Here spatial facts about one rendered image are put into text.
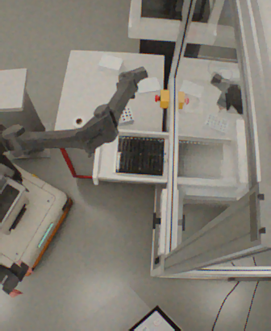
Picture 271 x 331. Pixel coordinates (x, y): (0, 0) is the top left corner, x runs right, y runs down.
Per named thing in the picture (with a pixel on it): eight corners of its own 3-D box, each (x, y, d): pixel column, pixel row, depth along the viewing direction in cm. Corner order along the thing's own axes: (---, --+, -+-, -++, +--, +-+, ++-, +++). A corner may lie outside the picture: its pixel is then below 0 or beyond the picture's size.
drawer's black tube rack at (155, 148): (115, 174, 160) (115, 169, 154) (118, 141, 166) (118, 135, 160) (161, 177, 159) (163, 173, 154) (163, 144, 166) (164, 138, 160)
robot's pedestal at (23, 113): (13, 159, 250) (-25, 111, 180) (17, 125, 261) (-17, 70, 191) (50, 158, 251) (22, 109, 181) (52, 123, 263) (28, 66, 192)
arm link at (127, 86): (89, 115, 102) (100, 144, 107) (105, 111, 100) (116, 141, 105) (121, 71, 138) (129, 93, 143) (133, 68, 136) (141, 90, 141)
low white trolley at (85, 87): (72, 182, 244) (52, 140, 174) (83, 109, 268) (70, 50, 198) (151, 188, 244) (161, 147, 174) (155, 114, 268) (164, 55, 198)
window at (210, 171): (169, 254, 130) (259, 189, 42) (174, 77, 164) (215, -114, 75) (171, 254, 130) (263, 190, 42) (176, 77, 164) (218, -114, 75)
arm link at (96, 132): (87, 128, 94) (100, 157, 98) (110, 106, 104) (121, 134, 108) (-3, 135, 117) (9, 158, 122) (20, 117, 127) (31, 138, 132)
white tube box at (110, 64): (98, 70, 192) (97, 64, 187) (103, 59, 195) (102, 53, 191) (118, 75, 191) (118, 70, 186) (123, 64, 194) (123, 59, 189)
